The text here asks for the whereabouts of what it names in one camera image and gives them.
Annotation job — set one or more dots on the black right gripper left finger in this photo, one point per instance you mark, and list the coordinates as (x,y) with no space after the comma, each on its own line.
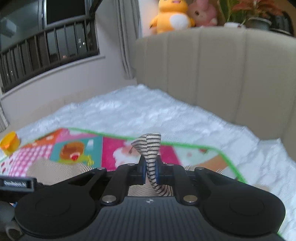
(120,181)

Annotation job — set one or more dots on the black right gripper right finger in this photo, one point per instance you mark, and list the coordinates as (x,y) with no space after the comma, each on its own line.
(176,177)

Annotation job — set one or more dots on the beige striped knit sweater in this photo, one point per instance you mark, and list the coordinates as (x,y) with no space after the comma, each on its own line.
(147,146)

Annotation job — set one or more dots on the left hand on gripper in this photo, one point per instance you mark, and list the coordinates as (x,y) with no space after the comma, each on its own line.
(10,230)

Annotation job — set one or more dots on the colourful cartoon play mat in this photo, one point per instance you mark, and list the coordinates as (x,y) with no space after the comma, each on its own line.
(73,144)

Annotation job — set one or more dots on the orange yellow plastic cup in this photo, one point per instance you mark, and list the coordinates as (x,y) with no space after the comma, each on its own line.
(10,143)

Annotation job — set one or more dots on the white quilted bed cover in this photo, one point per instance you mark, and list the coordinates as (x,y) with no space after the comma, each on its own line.
(135,110)

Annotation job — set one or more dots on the beige padded headboard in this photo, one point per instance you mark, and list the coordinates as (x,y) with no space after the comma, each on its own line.
(244,76)

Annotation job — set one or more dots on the grey curtain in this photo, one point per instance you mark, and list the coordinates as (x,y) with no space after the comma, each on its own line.
(128,23)

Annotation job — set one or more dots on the dark window with railing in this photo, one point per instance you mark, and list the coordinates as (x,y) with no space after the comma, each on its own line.
(38,36)

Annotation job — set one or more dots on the yellow plush toy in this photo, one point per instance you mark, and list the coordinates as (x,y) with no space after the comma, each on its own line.
(172,15)

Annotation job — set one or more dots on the white plant pot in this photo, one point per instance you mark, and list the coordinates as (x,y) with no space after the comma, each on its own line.
(234,25)

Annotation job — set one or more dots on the pink plush toy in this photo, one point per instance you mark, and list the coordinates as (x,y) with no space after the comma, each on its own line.
(203,13)

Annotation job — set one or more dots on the potted plant with red leaves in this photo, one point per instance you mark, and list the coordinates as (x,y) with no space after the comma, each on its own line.
(254,14)

